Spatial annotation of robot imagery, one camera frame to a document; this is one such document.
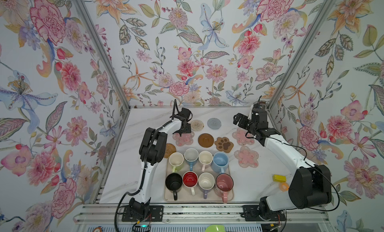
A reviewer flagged cream white mug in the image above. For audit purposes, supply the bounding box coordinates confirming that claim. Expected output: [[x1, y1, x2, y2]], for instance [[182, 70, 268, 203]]
[[199, 151, 213, 172]]

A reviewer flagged pink flower coaster front right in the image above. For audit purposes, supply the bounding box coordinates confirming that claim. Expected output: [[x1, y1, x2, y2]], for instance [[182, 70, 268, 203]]
[[234, 146, 259, 168]]

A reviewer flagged white mug green outside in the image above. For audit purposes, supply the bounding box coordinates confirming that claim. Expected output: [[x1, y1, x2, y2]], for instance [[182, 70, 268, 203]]
[[169, 152, 184, 173]]

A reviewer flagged cork paw print coaster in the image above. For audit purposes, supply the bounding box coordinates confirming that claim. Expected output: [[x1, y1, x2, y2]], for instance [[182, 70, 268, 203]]
[[214, 137, 234, 153]]

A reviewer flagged red inside white mug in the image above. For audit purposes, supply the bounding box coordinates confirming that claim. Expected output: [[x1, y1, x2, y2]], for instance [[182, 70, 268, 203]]
[[183, 171, 198, 196]]

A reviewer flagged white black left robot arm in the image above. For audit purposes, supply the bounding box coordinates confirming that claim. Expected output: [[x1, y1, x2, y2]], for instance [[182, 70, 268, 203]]
[[115, 103, 193, 222]]

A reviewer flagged orange round object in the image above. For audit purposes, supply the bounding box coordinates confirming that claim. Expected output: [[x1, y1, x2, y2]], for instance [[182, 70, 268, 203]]
[[279, 182, 290, 192]]

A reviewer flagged round rattan woven coaster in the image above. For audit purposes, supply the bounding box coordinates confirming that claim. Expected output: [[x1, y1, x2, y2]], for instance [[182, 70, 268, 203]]
[[164, 143, 177, 158]]

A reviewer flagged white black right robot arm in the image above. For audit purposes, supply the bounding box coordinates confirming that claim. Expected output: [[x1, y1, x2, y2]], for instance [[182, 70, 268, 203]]
[[233, 102, 333, 220]]

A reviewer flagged green object below rail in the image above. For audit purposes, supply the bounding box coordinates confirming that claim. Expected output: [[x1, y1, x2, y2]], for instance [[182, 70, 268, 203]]
[[205, 225, 226, 232]]

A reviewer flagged yellow block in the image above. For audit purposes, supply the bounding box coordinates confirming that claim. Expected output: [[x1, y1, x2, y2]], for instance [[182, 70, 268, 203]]
[[273, 175, 287, 183]]

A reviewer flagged black mug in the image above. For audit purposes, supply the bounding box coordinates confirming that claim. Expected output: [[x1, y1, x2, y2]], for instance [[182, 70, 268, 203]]
[[165, 173, 183, 201]]

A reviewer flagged light blue mug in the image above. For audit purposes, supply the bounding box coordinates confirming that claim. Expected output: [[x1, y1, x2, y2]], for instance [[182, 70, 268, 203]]
[[211, 152, 229, 174]]

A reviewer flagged multicolour zigzag woven coaster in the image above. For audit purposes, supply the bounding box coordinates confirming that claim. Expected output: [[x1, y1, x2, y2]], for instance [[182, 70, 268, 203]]
[[191, 120, 204, 132]]

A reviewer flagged beige serving tray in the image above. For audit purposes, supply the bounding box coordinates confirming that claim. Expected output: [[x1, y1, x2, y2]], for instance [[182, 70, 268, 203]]
[[164, 160, 235, 204]]

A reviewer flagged light blue woven coaster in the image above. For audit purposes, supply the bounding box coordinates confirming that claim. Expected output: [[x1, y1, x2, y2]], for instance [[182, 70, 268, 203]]
[[207, 118, 222, 130]]

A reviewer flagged white mug purple handle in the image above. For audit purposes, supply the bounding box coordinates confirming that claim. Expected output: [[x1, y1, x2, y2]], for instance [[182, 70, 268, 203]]
[[198, 172, 216, 200]]

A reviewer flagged pink mug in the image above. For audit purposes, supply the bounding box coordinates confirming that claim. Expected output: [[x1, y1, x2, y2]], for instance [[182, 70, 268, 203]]
[[214, 173, 234, 204]]

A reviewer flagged round brown wooden coaster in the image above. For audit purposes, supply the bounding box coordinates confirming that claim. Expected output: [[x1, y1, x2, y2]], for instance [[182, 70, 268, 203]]
[[198, 133, 215, 148]]

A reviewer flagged pink flower coaster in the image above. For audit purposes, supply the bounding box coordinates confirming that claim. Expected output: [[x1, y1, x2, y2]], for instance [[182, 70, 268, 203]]
[[234, 146, 259, 168], [173, 131, 195, 146], [232, 128, 255, 146]]

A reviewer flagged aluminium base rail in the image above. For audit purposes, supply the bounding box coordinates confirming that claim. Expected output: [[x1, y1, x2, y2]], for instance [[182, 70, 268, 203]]
[[74, 203, 329, 225]]

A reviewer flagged pink flower coaster left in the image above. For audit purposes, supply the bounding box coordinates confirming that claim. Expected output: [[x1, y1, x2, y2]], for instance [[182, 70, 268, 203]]
[[173, 131, 195, 146]]

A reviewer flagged pink flower coaster back right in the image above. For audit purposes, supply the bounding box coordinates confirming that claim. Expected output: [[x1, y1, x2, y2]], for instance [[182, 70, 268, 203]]
[[232, 128, 255, 146]]

